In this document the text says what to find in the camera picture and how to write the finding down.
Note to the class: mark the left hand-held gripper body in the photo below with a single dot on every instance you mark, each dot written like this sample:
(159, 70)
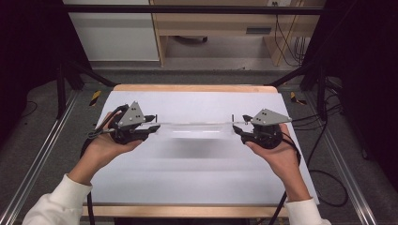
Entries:
(131, 117)

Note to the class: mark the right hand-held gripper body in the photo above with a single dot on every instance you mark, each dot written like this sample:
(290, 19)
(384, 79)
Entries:
(269, 118)

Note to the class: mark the transparent acrylic plate with posts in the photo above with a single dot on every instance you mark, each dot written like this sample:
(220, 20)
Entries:
(194, 126)

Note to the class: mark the person's right hand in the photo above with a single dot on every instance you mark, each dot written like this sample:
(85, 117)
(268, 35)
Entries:
(280, 159)

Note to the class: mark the person's left hand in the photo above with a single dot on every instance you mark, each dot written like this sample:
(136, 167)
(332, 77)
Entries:
(100, 150)

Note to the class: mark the yellow black tape piece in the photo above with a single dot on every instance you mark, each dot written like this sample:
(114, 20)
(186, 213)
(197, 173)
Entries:
(296, 99)
(95, 97)

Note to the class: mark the wooden table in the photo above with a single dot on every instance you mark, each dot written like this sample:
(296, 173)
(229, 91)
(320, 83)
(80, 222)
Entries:
(194, 88)

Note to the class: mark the white table cover board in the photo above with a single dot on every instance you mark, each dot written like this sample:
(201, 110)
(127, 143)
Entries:
(194, 178)

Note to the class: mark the white cabinet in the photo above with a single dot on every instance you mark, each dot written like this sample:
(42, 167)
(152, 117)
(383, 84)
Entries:
(114, 34)

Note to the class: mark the grey desk label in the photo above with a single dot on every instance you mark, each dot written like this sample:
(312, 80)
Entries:
(258, 30)

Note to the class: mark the light wooden desk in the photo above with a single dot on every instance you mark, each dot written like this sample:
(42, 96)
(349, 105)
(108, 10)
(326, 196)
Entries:
(216, 23)

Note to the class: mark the black curtain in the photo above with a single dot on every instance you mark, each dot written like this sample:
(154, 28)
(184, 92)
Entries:
(363, 62)
(31, 47)

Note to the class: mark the black frame strut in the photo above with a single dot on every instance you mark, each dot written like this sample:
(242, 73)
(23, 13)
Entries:
(61, 93)
(321, 93)

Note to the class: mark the aluminium floor rail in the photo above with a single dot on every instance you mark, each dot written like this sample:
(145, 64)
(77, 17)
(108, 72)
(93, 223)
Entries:
(341, 162)
(37, 153)

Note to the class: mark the black horizontal frame bar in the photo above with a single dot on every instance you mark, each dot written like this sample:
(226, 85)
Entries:
(187, 9)

